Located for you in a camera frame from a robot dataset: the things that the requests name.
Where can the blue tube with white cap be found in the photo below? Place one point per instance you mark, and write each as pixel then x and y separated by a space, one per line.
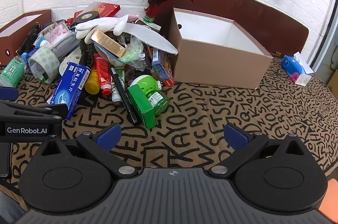
pixel 42 42

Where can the blue tissue pack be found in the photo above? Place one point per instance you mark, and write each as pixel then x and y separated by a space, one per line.
pixel 293 66

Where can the blue-edged zip bag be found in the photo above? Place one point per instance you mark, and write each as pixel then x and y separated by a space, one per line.
pixel 108 58

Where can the green label water bottle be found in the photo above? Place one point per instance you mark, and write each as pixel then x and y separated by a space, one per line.
pixel 12 72

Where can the yellow plastic bottle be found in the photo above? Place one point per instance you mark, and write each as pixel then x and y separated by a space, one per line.
pixel 92 83

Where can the black makeup brush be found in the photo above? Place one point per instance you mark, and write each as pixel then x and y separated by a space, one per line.
pixel 85 54

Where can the blue and orange box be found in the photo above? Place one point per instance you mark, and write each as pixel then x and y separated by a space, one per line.
pixel 162 65

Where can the white glove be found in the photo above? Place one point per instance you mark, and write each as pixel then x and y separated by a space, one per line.
pixel 97 24

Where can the black marker pen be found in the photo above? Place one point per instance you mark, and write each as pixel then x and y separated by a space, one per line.
pixel 124 95

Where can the clear bag with green item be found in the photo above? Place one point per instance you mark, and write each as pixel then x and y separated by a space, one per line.
pixel 133 53

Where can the pink printed packet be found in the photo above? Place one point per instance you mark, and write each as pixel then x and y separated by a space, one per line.
pixel 56 32

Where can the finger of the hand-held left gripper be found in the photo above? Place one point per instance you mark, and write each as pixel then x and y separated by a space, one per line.
pixel 39 109
pixel 8 94

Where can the clear plastic container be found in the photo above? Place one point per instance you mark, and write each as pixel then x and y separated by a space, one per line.
pixel 64 45

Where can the grey shoe insole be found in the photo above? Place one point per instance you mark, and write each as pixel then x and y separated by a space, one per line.
pixel 153 39

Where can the gold cosmetic box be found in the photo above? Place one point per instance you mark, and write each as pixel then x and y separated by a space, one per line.
pixel 108 43

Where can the blue toothpaste box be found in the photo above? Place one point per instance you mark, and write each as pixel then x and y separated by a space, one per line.
pixel 70 89

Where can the brown wooden headboard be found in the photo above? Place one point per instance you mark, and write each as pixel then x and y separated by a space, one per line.
pixel 237 7

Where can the red tube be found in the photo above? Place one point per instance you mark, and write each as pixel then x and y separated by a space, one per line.
pixel 103 72

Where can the black tape roll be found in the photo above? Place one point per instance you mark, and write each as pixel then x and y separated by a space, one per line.
pixel 85 17

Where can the dark brown cardboard box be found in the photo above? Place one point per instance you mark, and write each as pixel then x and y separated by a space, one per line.
pixel 15 33

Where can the clear patterned tape roll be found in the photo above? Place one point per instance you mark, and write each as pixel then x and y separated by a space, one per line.
pixel 46 61

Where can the red flat box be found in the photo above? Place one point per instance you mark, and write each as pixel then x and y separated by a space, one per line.
pixel 105 8

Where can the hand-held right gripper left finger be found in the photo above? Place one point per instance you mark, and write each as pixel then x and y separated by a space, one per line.
pixel 110 134

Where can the green and white marker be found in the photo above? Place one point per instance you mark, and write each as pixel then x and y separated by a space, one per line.
pixel 116 91

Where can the person's leg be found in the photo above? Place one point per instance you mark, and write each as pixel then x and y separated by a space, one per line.
pixel 8 209

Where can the pink-brown cardboard box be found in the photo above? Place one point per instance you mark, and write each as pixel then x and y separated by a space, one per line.
pixel 216 65

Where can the grey door frame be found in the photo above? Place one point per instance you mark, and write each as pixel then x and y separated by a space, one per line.
pixel 327 15

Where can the green mosquito repellent set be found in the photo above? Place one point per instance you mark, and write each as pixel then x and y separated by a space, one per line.
pixel 148 99

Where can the floral shoe insole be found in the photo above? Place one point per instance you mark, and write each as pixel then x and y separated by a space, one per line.
pixel 70 60

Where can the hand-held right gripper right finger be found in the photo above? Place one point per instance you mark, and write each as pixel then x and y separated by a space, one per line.
pixel 235 135

